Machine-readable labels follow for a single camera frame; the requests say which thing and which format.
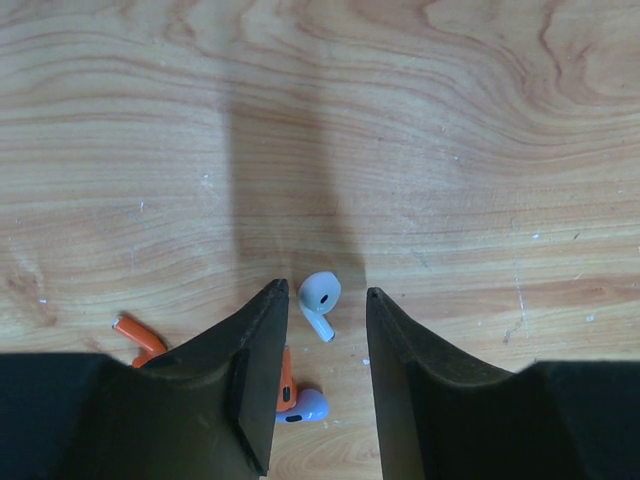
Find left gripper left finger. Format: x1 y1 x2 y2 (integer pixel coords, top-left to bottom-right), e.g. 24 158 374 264
1 279 289 479

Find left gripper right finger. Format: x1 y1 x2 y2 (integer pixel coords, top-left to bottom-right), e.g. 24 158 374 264
366 287 639 479

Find white earbud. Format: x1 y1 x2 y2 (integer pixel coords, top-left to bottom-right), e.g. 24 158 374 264
298 271 342 343

